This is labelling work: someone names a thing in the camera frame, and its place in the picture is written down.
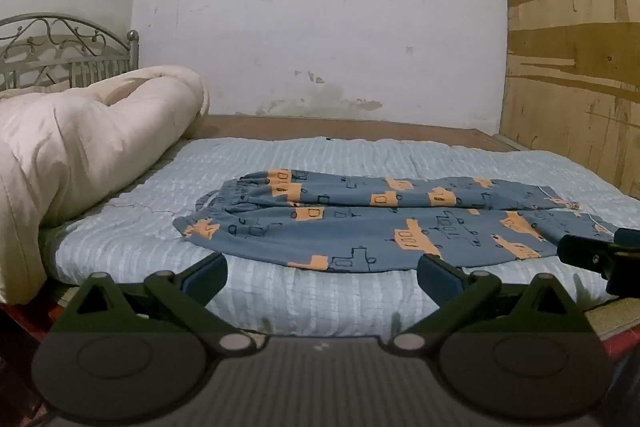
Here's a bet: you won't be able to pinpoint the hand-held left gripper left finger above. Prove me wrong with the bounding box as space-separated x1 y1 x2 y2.
47 251 257 356

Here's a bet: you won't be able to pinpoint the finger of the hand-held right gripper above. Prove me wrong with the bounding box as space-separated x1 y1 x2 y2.
557 227 640 299

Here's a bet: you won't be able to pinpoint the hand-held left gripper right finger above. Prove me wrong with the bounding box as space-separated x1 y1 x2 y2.
389 253 599 356

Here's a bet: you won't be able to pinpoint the blue pants with orange print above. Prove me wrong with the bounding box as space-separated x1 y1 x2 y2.
172 168 621 274

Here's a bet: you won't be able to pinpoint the light blue bed quilt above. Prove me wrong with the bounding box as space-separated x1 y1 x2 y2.
52 137 640 339

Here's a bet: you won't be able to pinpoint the white rolled comforter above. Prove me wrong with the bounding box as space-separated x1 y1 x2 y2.
0 65 211 305

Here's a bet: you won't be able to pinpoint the stacked cardboard boxes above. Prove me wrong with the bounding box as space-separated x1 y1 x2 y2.
497 0 640 200

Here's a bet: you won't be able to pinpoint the grey metal headboard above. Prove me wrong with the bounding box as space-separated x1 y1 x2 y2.
0 12 140 92

